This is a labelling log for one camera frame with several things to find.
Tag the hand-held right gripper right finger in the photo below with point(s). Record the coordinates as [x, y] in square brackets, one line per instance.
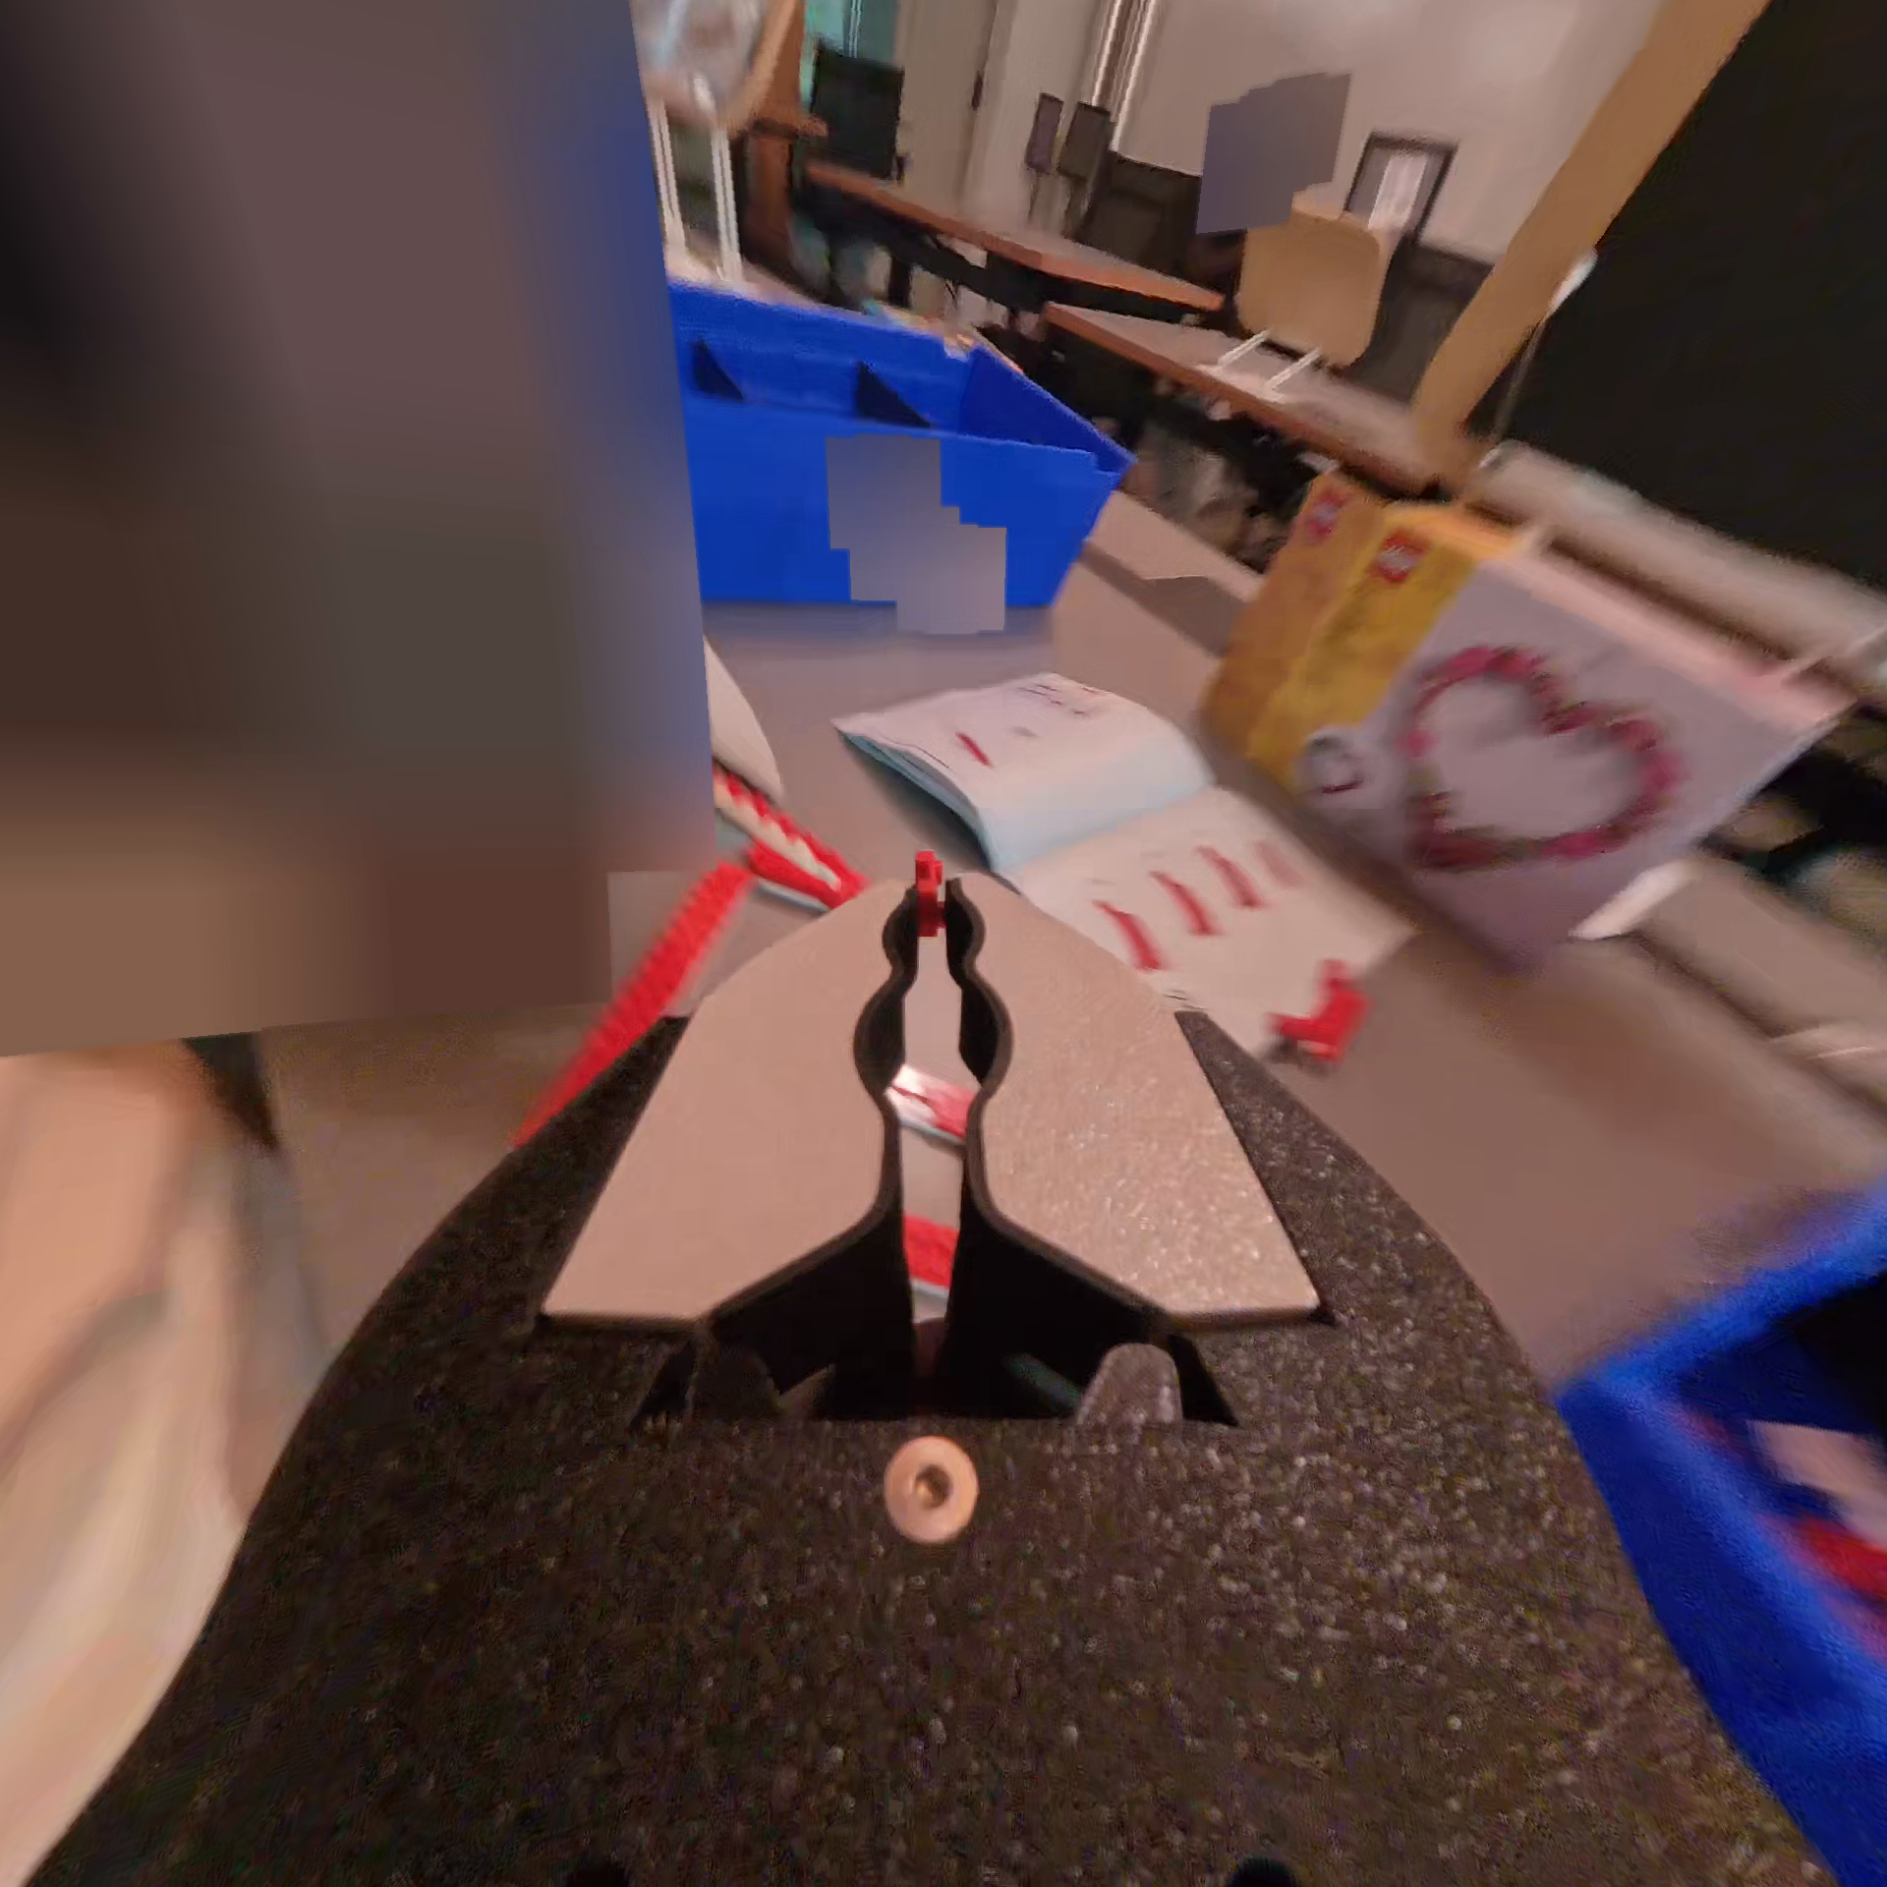
[1121, 1151]

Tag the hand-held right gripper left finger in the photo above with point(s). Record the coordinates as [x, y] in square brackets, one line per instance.
[767, 1121]

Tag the tiny red brick piece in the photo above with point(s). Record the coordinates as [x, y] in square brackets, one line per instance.
[927, 885]

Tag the person's left forearm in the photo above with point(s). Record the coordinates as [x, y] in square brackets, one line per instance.
[103, 1400]

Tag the small red and white brick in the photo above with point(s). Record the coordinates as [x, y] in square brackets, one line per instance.
[1320, 1017]

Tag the open instruction booklet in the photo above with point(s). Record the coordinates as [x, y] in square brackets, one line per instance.
[1062, 767]

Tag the toy box with heart picture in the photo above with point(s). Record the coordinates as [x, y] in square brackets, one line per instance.
[1548, 708]

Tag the blue plastic bin with dividers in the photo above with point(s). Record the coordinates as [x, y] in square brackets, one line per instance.
[767, 472]

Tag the beige chair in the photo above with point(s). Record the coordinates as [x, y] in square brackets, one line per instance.
[1312, 288]

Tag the long wooden table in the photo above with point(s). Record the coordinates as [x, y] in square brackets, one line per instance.
[1017, 244]

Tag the black partition panel wooden edge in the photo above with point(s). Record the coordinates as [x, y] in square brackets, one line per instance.
[1740, 221]

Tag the red brick plate frame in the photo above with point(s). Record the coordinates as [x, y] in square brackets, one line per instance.
[679, 952]

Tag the framed wall picture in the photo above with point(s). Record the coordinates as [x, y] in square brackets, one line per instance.
[1400, 185]

